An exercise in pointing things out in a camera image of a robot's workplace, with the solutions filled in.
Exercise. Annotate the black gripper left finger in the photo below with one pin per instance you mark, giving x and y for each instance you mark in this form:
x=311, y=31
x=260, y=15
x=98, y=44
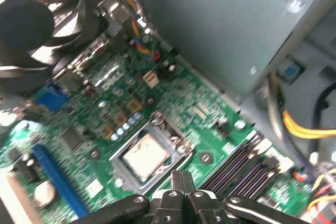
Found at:
x=173, y=205

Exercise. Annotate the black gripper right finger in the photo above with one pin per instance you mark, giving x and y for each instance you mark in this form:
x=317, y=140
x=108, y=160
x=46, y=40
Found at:
x=202, y=208

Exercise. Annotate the silver CPU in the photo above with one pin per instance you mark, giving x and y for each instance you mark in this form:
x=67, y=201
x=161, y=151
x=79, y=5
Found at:
x=145, y=155

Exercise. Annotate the metal socket cover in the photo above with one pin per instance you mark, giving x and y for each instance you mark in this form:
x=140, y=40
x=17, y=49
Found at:
x=134, y=140

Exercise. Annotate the CPU socket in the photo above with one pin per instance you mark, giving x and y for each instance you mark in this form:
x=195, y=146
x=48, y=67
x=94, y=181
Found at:
x=172, y=159

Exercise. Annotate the green motherboard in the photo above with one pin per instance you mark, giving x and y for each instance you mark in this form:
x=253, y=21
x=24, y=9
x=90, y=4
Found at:
x=210, y=119

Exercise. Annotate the blue expansion slot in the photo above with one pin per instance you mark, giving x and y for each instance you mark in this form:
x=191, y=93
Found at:
x=56, y=179

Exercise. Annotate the black square chip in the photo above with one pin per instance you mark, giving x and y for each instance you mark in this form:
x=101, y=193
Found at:
x=73, y=138

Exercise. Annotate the white four-pin connector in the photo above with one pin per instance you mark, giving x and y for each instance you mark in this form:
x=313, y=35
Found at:
x=151, y=78

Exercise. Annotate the round coin battery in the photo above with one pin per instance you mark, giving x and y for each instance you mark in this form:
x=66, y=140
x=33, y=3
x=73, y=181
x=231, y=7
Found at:
x=44, y=194

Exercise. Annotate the blue VGA port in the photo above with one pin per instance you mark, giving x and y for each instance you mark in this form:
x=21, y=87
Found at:
x=50, y=98

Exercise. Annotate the grey power supply unit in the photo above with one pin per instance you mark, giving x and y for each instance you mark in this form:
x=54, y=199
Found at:
x=210, y=24

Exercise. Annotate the black case fan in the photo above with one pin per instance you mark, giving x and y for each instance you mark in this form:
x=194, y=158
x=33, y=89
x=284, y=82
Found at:
x=23, y=24

